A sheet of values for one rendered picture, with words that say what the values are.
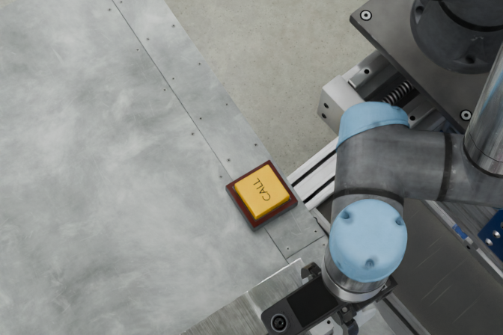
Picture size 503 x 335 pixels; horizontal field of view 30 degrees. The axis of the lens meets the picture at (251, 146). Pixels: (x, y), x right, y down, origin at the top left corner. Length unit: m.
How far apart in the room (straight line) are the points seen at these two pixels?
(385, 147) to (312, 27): 1.48
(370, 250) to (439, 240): 1.13
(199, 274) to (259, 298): 0.14
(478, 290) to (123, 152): 0.91
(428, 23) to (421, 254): 0.89
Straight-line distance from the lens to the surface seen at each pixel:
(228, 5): 2.48
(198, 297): 1.38
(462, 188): 1.01
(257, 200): 1.38
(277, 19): 2.46
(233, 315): 1.29
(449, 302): 2.04
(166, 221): 1.41
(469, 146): 0.98
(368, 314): 1.24
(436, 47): 1.25
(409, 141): 1.00
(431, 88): 1.25
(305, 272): 1.20
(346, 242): 0.94
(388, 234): 0.94
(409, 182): 1.00
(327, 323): 1.27
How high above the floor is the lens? 2.15
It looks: 69 degrees down
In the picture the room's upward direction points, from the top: 3 degrees clockwise
